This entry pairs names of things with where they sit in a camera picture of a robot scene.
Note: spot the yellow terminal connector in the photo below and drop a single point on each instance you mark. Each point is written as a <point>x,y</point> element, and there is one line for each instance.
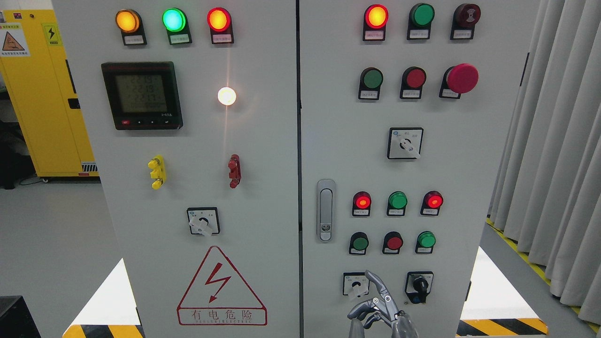
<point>158,172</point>

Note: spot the middle green indicator lamp lower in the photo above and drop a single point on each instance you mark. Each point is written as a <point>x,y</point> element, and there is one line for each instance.
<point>397,203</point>

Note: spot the left door rotary selector switch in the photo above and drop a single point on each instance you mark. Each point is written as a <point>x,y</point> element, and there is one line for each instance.
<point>203,221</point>

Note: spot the upper green push button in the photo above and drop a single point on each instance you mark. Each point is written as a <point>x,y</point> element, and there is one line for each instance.
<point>370,82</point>

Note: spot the red terminal connector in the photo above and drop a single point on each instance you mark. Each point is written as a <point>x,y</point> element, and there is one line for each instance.
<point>235,172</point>

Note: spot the red electric hazard warning sticker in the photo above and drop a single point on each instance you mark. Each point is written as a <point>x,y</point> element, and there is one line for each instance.
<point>219,295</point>

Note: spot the silver robotic hand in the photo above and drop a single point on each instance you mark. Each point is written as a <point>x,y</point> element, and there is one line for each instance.
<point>364,314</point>

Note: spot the red indicator lamp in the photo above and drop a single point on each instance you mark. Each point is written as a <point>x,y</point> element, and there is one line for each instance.
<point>432,203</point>
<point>361,204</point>

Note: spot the upper right rotary selector switch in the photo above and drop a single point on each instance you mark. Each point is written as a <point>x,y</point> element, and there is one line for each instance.
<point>405,143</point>

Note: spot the lower right green push button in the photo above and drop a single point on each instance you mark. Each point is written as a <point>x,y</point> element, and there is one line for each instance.
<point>425,242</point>

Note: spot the red-orange indicator lamp left door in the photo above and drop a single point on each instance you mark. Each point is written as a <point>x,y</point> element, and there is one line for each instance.
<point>220,26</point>

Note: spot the red-orange indicator lamp door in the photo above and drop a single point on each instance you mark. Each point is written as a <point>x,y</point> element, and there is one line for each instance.
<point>375,19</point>
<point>220,26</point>

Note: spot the left red indicator lamp lower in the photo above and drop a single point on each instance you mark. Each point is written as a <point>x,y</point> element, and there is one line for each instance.
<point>361,204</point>

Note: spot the right red indicator lamp lower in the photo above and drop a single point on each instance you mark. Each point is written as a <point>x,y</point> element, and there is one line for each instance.
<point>432,203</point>

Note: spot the black digital power meter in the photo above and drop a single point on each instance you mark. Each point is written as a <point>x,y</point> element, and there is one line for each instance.
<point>143,95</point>

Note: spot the lower red push button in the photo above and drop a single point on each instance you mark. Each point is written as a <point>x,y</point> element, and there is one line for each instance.
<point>392,243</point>

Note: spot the lit green indicator lamp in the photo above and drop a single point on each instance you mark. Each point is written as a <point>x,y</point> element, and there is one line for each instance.
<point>177,27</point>

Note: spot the grey curtain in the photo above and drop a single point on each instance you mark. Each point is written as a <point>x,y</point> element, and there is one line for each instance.
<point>548,190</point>

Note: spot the dark red buzzer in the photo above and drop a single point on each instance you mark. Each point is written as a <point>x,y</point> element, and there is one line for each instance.
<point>465,17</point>

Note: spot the red push button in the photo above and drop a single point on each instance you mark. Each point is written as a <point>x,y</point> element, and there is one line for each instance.
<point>412,82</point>
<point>392,243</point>

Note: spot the upper red push button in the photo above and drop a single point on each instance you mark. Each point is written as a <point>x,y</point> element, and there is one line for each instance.
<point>412,82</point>

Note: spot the lower green start push button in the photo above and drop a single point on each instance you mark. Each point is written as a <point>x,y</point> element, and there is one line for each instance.
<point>358,244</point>

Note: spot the green indicator lamp top right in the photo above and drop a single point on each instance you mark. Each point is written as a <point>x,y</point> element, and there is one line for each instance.
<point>419,21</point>

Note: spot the white lit indicator lamp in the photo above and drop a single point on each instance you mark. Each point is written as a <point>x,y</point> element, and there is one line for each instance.
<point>227,96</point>

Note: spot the black key selector switch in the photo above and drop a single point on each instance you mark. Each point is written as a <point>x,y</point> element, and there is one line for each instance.
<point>418,286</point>

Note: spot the red-orange indicator lamp right door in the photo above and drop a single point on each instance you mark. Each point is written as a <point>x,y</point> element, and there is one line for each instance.
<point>375,19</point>

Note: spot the orange indicator lamp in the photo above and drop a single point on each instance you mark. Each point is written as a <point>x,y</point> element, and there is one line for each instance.
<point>131,27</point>

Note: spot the red emergency stop mushroom button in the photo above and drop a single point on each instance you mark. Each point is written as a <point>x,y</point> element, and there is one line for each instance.
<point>458,80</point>

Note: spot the grey cabinet door handle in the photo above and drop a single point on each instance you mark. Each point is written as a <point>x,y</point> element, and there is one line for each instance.
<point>325,199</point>

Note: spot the bottom left rotary selector switch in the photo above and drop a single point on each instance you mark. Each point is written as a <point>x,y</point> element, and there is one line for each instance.
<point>356,285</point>

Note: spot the grey electrical control cabinet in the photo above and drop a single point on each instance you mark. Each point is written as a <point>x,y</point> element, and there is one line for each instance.
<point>295,66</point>

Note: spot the yellow safety cabinet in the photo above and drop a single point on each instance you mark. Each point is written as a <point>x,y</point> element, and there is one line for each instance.
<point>35,68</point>

